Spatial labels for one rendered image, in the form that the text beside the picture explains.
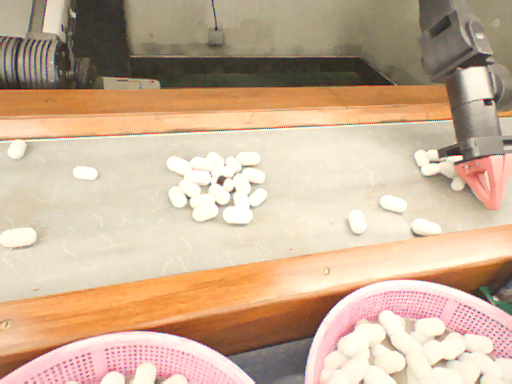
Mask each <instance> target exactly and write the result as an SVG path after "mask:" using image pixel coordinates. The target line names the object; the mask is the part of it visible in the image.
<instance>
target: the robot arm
mask: <svg viewBox="0 0 512 384"><path fill-rule="evenodd" d="M418 3H419V10H420V13H419V27H420V30H421V33H422V35H420V36H419V37H418V39H419V45H420V48H421V50H422V58H421V63H422V68H423V70H424V72H425V75H426V76H429V79H430V82H431V83H440V84H445V86H446V90H447V97H448V101H449V105H450V113H451V117H452V121H453V125H454V132H455V136H456V139H457V143H454V144H453V145H450V146H448V147H443V148H442V149H439V150H437V153H438V159H441V158H443V157H456V156H462V159H463V160H461V161H455V162H453V165H454V169H455V171H456V172H457V174H458V175H460V176H461V178H463V180H464V182H466V183H467V184H468V186H470V187H471V188H472V190H473V191H474V192H475V193H476V195H477V196H479V198H480V200H481V201H482V202H483V204H484V205H485V207H487V210H488V211H492V210H498V209H499V208H500V205H501V202H502V199H503V193H504V189H505V186H506V185H507V181H508V178H509V176H510V175H511V171H512V150H504V148H503V146H512V135H504V136H503V135H502V132H501V128H500V124H499V117H498V114H497V112H500V113H504V112H508V111H510V110H512V76H511V75H510V73H509V69H507V68H506V67H505V66H502V65H500V64H497V63H495V61H494V59H493V58H489V57H490V56H491V55H494V54H493V52H492V50H491V48H490V44H489V41H488V40H487V35H486V33H485V31H484V30H483V27H482V26H481V23H480V18H478V17H476V15H475V12H474V10H473V5H472V3H470V2H469V0H418ZM485 171H487V176H488V181H489V186H490V190H489V188H488V185H487V179H486V176H485Z"/></svg>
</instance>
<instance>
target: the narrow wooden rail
mask: <svg viewBox="0 0 512 384"><path fill-rule="evenodd" d="M511 265H512V224H507V225H497V226H492V227H487V228H476V229H472V230H466V231H461V232H451V233H446V234H441V235H431V236H425V237H420V238H410V239H405V240H400V241H390V242H384V243H380V244H374V245H364V246H360V247H354V248H344V249H339V250H334V251H324V252H319V253H314V254H308V255H298V256H293V257H288V258H278V259H273V260H268V261H263V262H253V263H248V264H243V265H233V266H227V267H223V268H217V269H207V270H203V271H197V272H192V273H182V274H177V275H172V276H162V277H157V278H152V279H146V280H136V281H132V282H126V283H121V284H110V285H106V286H100V287H95V288H89V289H80V290H75V291H69V292H65V293H54V294H49V295H44V296H38V297H34V298H23V299H18V300H13V301H7V302H2V303H0V380H1V379H3V378H5V377H6V376H7V375H10V374H11V373H12V372H14V370H18V368H20V367H22V366H24V365H26V364H27V363H29V362H31V361H33V360H35V359H36V358H38V357H41V356H43V355H45V354H47V353H50V352H51V351H54V350H55V349H59V348H62V347H63V346H66V345H68V344H73V343H74V342H78V341H80V340H86V339H89V338H92V337H95V336H102V335H108V334H113V333H120V332H134V331H142V332H155V333H162V334H170V335H174V336H177V337H184V338H186V339H188V340H191V341H195V342H197V343H198V344H202V345H204V346H206V347H208V348H210V349H212V350H213V351H216V352H218V353H219V354H220V355H223V356H224V357H229V356H232V355H239V354H243V353H246V352H250V351H257V350H260V349H263V348H267V347H274V346H277V345H281V344H288V343H291V342H295V341H298V340H305V339H308V338H312V337H315V335H316V333H317V332H318V328H319V327H320V326H321V324H322V322H323V320H324V319H325V317H326V316H327V315H328V314H329V312H330V311H331V310H332V308H334V307H335V306H336V305H337V304H338V303H339V301H342V300H343V298H346V297H347V296H348V295H350V294H352V293H353V292H355V291H357V290H359V289H361V288H363V287H367V286H369V285H371V284H377V283H381V282H385V281H390V280H398V281H406V280H408V281H425V282H430V283H434V284H438V285H444V286H447V287H450V288H452V289H457V290H459V291H462V292H464V293H468V294H470V295H472V294H473V293H474V291H475V290H477V289H478V288H477V287H480V286H487V285H491V284H495V283H497V280H498V279H500V277H501V276H502V275H503V274H504V272H506V270H507V269H508V268H509V267H510V266H511Z"/></svg>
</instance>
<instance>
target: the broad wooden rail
mask: <svg viewBox="0 0 512 384"><path fill-rule="evenodd" d="M450 120H452V117H451V113H450V105H449V101H448V97H447V90H446V86H445V85H423V86H363V87H303V88H184V89H135V90H79V89H62V90H1V91H0V141H13V140H17V139H20V140H31V139H65V138H81V137H99V136H132V135H149V134H166V133H199V132H216V131H233V130H266V129H283V128H299V127H316V126H349V125H366V124H383V123H399V122H433V121H450Z"/></svg>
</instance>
